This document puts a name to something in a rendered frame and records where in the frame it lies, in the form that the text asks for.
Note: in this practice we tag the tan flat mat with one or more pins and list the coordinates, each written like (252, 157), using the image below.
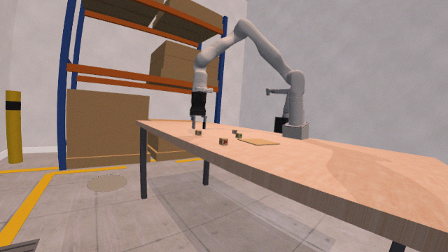
(259, 142)

